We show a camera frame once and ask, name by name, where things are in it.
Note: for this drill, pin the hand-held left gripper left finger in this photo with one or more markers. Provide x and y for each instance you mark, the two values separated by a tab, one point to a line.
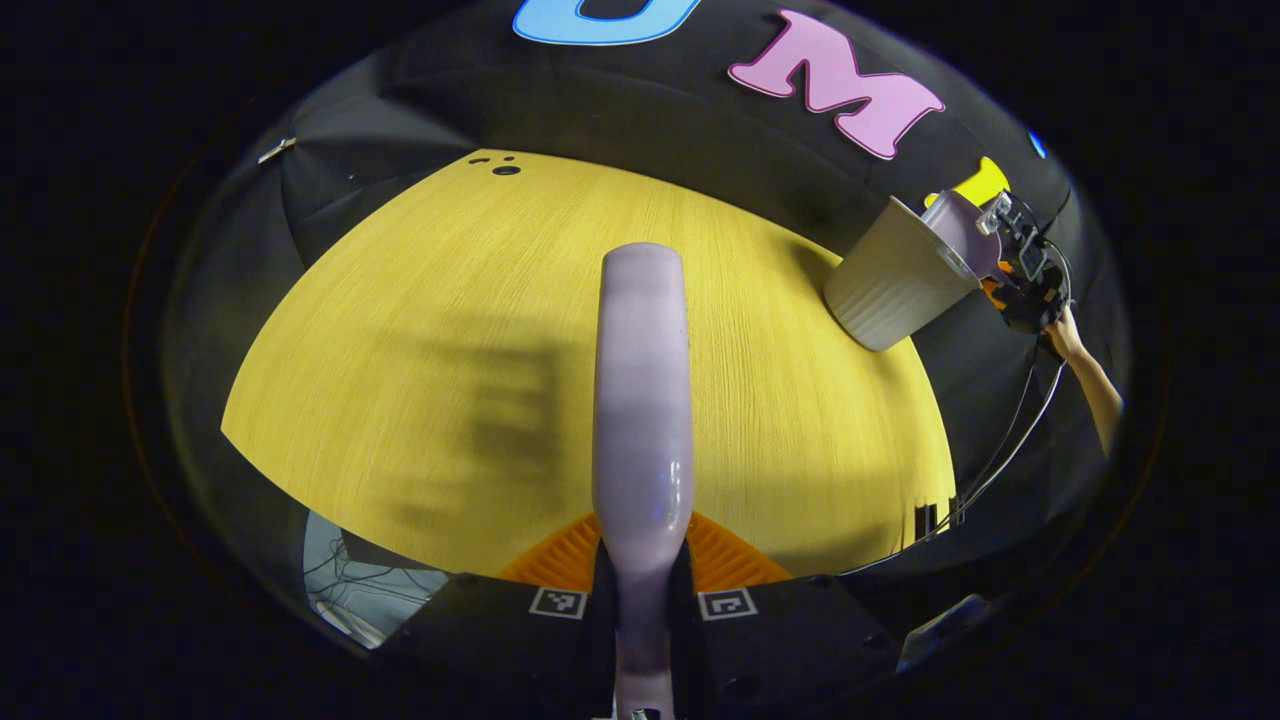
500	650

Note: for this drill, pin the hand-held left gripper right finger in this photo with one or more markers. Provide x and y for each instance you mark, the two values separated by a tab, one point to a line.
790	650

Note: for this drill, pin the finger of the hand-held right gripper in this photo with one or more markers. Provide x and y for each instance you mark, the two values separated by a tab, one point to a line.
996	285

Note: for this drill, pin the lilac plastic dustpan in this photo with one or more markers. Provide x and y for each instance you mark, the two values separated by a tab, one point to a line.
965	230

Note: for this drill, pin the white ribbed garbage bin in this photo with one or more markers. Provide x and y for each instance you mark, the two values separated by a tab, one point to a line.
890	280

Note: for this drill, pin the small lilac broom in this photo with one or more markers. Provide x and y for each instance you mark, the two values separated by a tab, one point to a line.
640	400

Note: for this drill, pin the yellow wooden desktop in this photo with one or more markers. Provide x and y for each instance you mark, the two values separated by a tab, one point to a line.
400	300

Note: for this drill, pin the black backdrop cloth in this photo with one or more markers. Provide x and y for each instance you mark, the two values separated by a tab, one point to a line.
700	130

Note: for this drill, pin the silver metal clip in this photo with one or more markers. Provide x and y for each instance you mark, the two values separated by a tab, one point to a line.
277	150

